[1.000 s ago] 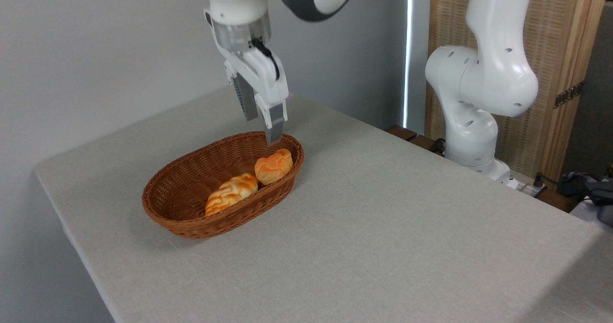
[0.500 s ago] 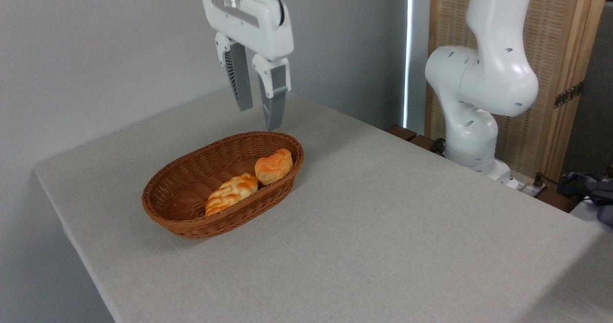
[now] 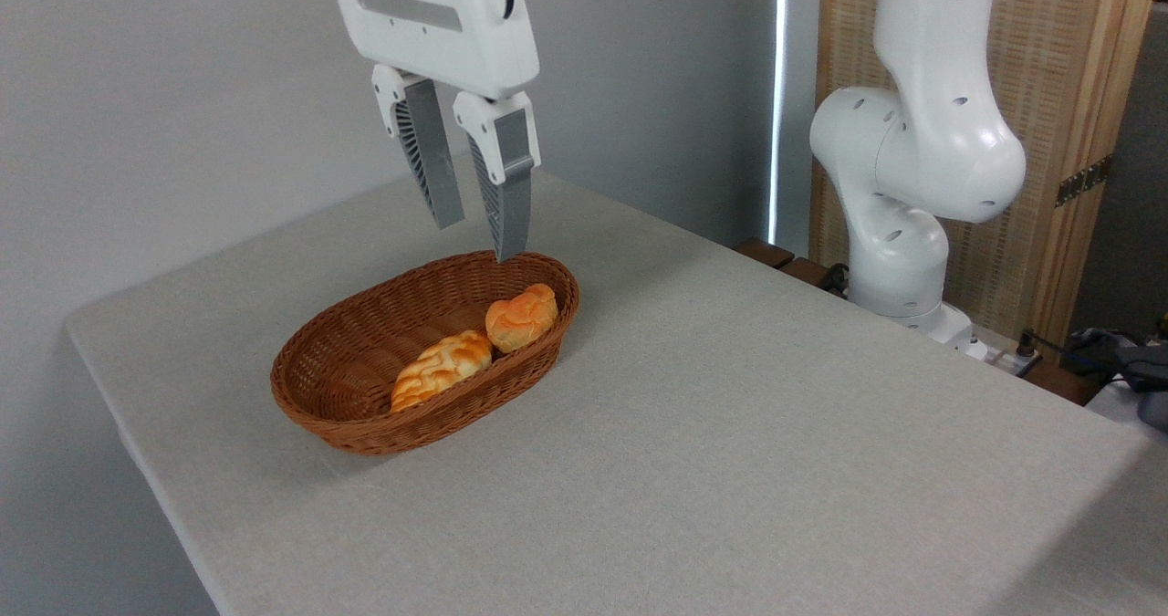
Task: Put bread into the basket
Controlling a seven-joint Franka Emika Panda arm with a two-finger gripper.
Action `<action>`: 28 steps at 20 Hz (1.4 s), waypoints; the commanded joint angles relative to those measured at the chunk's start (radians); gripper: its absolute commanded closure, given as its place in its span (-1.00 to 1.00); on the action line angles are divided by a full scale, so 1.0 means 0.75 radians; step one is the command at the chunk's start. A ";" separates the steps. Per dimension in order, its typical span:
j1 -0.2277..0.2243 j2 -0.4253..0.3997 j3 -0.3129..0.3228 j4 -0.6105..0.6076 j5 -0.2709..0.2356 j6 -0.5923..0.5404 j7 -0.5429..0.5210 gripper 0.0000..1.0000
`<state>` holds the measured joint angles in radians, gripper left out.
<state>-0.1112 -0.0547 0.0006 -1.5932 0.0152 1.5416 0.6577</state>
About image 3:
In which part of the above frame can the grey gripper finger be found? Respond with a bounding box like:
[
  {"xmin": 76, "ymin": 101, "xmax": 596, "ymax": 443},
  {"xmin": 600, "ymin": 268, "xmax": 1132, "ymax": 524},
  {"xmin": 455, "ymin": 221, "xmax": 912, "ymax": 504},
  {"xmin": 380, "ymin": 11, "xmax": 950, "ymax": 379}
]
[
  {"xmin": 454, "ymin": 91, "xmax": 542, "ymax": 263},
  {"xmin": 371, "ymin": 64, "xmax": 465, "ymax": 230}
]

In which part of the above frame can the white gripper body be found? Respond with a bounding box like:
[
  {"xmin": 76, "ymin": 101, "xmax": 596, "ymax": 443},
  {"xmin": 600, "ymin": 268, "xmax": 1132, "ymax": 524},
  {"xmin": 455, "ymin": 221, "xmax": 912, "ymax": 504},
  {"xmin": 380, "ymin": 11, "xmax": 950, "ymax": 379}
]
[{"xmin": 330, "ymin": 0, "xmax": 540, "ymax": 102}]

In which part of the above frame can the dark metal hinge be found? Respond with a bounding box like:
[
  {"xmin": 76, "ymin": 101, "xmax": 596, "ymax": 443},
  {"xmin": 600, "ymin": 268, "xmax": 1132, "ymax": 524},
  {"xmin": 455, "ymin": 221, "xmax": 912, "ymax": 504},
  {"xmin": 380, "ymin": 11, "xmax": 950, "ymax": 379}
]
[{"xmin": 1056, "ymin": 155, "xmax": 1113, "ymax": 208}]

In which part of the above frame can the white power strip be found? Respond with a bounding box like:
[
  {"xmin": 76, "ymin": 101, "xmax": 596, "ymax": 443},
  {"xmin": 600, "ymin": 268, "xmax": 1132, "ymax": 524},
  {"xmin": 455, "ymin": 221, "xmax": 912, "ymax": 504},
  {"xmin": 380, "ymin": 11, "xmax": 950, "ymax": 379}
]
[{"xmin": 965, "ymin": 336, "xmax": 1043, "ymax": 377}]

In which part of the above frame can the grey tablecloth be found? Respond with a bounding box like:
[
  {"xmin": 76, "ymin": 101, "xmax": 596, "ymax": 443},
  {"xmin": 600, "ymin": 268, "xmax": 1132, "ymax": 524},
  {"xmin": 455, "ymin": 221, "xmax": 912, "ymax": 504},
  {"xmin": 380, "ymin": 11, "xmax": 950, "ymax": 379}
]
[{"xmin": 66, "ymin": 151, "xmax": 1168, "ymax": 616}]

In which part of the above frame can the round orange bread roll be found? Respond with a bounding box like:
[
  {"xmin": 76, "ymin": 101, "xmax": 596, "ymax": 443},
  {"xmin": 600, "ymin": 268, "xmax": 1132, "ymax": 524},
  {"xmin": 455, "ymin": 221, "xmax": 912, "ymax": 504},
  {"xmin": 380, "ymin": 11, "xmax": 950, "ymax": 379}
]
[{"xmin": 485, "ymin": 283, "xmax": 558, "ymax": 354}]

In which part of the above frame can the brown wicker basket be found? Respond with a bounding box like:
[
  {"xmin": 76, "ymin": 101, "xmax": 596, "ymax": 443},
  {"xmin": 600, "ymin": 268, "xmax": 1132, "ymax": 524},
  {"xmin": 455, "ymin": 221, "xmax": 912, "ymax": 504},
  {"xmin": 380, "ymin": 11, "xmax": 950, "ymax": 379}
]
[{"xmin": 270, "ymin": 251, "xmax": 581, "ymax": 457}]

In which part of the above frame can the brown wooden block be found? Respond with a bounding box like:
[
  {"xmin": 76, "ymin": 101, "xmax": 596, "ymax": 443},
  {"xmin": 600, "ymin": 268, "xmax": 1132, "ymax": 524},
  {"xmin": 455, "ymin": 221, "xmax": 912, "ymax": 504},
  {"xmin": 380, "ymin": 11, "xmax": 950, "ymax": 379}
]
[
  {"xmin": 780, "ymin": 256, "xmax": 851, "ymax": 299},
  {"xmin": 735, "ymin": 238, "xmax": 795, "ymax": 270}
]

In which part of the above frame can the dark grey bag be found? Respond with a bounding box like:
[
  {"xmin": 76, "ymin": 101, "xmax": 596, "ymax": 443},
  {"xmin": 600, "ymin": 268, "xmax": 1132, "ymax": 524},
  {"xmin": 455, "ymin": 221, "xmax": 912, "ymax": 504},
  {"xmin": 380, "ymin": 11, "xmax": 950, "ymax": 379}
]
[{"xmin": 1063, "ymin": 324, "xmax": 1168, "ymax": 433}]

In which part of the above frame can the long braided bread loaf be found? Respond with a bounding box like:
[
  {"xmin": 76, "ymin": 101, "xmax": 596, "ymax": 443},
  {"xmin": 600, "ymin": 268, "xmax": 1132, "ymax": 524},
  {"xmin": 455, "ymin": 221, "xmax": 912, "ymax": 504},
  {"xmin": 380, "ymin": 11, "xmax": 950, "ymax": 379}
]
[{"xmin": 391, "ymin": 329, "xmax": 495, "ymax": 413}]

